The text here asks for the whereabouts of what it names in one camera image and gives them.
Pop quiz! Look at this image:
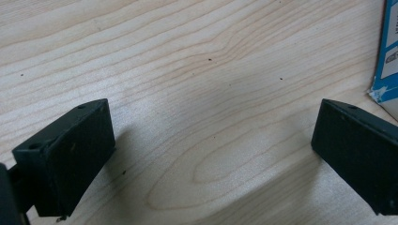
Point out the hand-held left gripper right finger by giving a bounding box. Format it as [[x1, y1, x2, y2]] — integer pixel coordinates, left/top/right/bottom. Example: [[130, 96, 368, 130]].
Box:
[[311, 98, 398, 217]]

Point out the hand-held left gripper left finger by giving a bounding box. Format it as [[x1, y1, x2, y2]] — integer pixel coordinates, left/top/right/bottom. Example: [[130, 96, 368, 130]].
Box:
[[11, 97, 116, 218]]

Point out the blue and white cardboard box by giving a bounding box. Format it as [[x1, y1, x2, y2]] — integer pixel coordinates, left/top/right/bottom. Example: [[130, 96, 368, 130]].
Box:
[[367, 0, 398, 122]]

